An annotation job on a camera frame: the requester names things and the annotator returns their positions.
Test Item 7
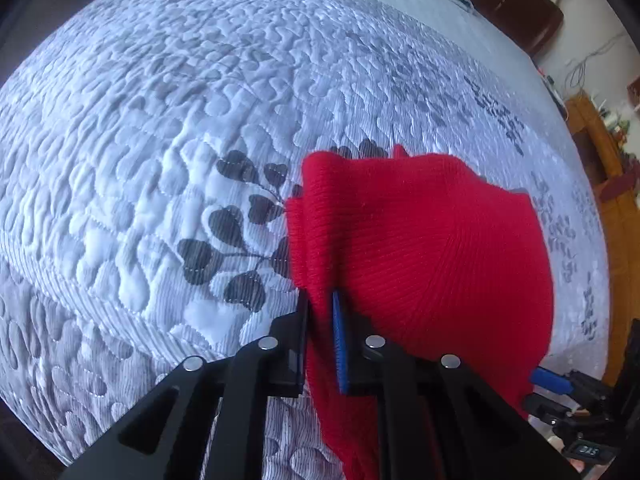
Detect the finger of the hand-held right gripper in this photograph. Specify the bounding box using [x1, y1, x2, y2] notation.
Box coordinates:
[521, 392, 577, 424]
[530, 367, 611, 402]

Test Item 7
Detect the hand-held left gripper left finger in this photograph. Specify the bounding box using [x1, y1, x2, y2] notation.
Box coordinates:
[59, 290, 312, 480]

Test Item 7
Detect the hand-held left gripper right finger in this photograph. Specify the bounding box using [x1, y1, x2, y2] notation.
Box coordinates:
[331, 291, 583, 480]

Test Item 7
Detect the red knit sweater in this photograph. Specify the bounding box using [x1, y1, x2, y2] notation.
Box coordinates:
[285, 144, 556, 480]

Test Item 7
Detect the orange wooden nightstand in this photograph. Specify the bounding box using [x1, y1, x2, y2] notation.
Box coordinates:
[565, 91, 640, 206]

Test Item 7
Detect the grey quilted floral bedspread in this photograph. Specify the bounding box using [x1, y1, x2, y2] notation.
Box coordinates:
[0, 0, 613, 480]

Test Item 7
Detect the dark brown headboard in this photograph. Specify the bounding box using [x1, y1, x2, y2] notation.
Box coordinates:
[447, 0, 566, 59]

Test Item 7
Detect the thin wall cable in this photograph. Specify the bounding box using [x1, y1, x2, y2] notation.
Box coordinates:
[565, 30, 627, 96]

